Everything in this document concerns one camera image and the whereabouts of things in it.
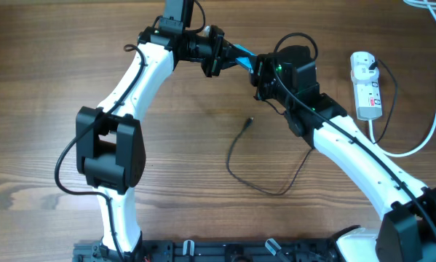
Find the turquoise screen smartphone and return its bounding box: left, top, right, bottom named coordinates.
left=234, top=44, right=256, bottom=74

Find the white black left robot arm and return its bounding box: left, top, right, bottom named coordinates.
left=55, top=1, right=255, bottom=261

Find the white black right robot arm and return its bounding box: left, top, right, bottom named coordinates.
left=250, top=45, right=436, bottom=261

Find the white charger plug adapter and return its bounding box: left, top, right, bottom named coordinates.
left=350, top=59, right=379, bottom=84

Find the white power strip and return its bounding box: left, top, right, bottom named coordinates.
left=350, top=51, right=382, bottom=121

